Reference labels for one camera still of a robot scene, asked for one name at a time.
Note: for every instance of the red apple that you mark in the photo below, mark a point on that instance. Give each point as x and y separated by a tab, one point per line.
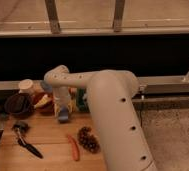
72	91

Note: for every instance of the dark brown bowl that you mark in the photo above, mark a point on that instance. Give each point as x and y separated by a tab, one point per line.
19	104

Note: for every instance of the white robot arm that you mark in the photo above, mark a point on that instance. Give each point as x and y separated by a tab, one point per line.
109	98

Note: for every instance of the dark grape bunch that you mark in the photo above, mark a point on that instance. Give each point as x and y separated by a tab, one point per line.
87	140

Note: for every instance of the crumpled grey cloth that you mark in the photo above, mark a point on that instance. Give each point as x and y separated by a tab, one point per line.
85	99

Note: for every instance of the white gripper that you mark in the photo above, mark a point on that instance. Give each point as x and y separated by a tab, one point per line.
62	98

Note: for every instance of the blue sponge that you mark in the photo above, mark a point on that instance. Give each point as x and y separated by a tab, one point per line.
63	115

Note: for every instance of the green plastic tray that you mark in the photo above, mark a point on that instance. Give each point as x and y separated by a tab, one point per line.
79	100

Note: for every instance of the blue cup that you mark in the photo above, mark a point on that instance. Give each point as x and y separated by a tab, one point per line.
46	87

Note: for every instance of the white cup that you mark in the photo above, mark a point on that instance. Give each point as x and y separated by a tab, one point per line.
26	86

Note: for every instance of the black handled can opener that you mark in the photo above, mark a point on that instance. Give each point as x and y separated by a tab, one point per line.
20	128

